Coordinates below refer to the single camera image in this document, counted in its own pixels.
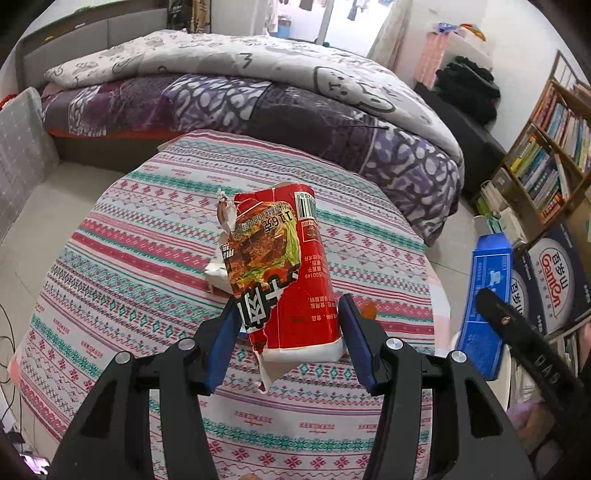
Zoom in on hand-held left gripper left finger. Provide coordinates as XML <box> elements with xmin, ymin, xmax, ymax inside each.
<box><xmin>48</xmin><ymin>298</ymin><xmax>242</xmax><ymax>480</ymax></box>

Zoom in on red instant noodle cup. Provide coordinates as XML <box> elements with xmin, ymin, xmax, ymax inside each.
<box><xmin>217</xmin><ymin>181</ymin><xmax>349</xmax><ymax>395</ymax></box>

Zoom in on white paper scrap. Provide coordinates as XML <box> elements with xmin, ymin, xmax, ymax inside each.
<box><xmin>204</xmin><ymin>256</ymin><xmax>232</xmax><ymax>294</ymax></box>

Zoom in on pile of books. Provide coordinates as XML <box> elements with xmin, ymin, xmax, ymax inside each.
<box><xmin>473</xmin><ymin>180</ymin><xmax>527</xmax><ymax>241</ymax></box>

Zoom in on wooden bookshelf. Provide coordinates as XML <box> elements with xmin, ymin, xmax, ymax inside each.
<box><xmin>471</xmin><ymin>50</ymin><xmax>591</xmax><ymax>241</ymax></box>

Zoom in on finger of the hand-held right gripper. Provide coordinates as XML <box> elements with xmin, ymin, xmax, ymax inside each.
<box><xmin>475</xmin><ymin>288</ymin><xmax>539</xmax><ymax>358</ymax></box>

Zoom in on black cables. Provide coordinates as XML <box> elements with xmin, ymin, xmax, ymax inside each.
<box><xmin>0</xmin><ymin>300</ymin><xmax>24</xmax><ymax>439</ymax></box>

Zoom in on row of colourful books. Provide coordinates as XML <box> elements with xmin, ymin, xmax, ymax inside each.
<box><xmin>531</xmin><ymin>83</ymin><xmax>591</xmax><ymax>171</ymax></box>
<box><xmin>508</xmin><ymin>136</ymin><xmax>571</xmax><ymax>220</ymax></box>

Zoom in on pile of black clothes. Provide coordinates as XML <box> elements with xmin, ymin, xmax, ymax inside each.
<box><xmin>434</xmin><ymin>55</ymin><xmax>502</xmax><ymax>125</ymax></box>

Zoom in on yellow red plastic toy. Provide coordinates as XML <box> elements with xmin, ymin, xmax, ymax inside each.
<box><xmin>455</xmin><ymin>21</ymin><xmax>488</xmax><ymax>42</ymax></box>

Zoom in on blue carton box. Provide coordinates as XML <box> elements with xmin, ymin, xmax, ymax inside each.
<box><xmin>455</xmin><ymin>233</ymin><xmax>514</xmax><ymax>381</ymax></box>

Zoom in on bed with grey headboard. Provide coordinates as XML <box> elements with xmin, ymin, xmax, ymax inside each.
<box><xmin>14</xmin><ymin>7</ymin><xmax>465</xmax><ymax>245</ymax></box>

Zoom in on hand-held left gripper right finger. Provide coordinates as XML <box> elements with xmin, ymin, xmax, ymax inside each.
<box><xmin>339</xmin><ymin>293</ymin><xmax>536</xmax><ymax>480</ymax></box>

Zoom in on black bag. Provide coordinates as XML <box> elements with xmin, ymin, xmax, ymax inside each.
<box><xmin>166</xmin><ymin>0</ymin><xmax>195</xmax><ymax>31</ymax></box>

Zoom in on hanging clothes on line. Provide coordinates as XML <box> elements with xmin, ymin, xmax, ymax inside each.
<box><xmin>298</xmin><ymin>0</ymin><xmax>370</xmax><ymax>21</ymax></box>

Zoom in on pink hanging cloth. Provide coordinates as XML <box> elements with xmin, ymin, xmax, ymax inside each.
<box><xmin>414</xmin><ymin>32</ymin><xmax>451</xmax><ymax>84</ymax></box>

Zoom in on round table with patterned cloth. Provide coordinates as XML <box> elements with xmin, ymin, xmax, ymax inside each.
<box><xmin>16</xmin><ymin>129</ymin><xmax>439</xmax><ymax>480</ymax></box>

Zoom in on white plastic bin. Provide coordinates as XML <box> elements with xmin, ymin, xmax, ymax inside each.
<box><xmin>450</xmin><ymin>330</ymin><xmax>561</xmax><ymax>464</ymax></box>

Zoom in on blue white cardboard box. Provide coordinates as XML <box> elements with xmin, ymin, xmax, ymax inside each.
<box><xmin>510</xmin><ymin>251</ymin><xmax>548</xmax><ymax>333</ymax></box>
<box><xmin>526</xmin><ymin>222</ymin><xmax>591</xmax><ymax>333</ymax></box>

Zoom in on brown cardboard box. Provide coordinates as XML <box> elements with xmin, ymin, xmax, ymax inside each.
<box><xmin>566</xmin><ymin>194</ymin><xmax>591</xmax><ymax>241</ymax></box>

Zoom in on white curtain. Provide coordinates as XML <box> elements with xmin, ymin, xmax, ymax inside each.
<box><xmin>367</xmin><ymin>0</ymin><xmax>414</xmax><ymax>70</ymax></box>

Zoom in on white cartoon print quilt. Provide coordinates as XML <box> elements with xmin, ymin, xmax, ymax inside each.
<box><xmin>44</xmin><ymin>28</ymin><xmax>462</xmax><ymax>162</ymax></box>

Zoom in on black low cabinet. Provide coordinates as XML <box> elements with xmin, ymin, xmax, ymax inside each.
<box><xmin>413</xmin><ymin>82</ymin><xmax>506</xmax><ymax>199</ymax></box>

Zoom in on purple patterned bedsheet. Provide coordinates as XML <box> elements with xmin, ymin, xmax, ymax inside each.
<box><xmin>41</xmin><ymin>74</ymin><xmax>462</xmax><ymax>245</ymax></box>

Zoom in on grey dotted folded cushion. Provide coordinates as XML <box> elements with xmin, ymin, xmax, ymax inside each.
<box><xmin>0</xmin><ymin>87</ymin><xmax>61</xmax><ymax>241</ymax></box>

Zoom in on beige plaid coat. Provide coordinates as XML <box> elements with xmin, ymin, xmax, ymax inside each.
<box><xmin>191</xmin><ymin>0</ymin><xmax>213</xmax><ymax>33</ymax></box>

